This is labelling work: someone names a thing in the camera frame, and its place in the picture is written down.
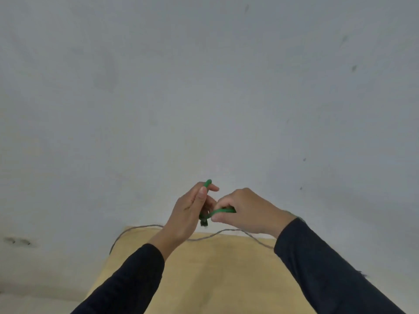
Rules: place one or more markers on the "person's right fingers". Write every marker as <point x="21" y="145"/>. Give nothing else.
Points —
<point x="222" y="212"/>

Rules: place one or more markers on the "person's left forearm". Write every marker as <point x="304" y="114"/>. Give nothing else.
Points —
<point x="131" y="281"/>

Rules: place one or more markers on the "person's left thumb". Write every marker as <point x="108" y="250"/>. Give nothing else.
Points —
<point x="200" y="196"/>

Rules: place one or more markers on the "person's right forearm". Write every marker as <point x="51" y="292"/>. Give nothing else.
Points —
<point x="324" y="271"/>

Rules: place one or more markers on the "person's right hand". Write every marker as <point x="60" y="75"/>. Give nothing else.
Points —
<point x="252" y="210"/>

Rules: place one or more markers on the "person's left hand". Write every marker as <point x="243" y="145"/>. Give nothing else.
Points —
<point x="185" y="212"/>

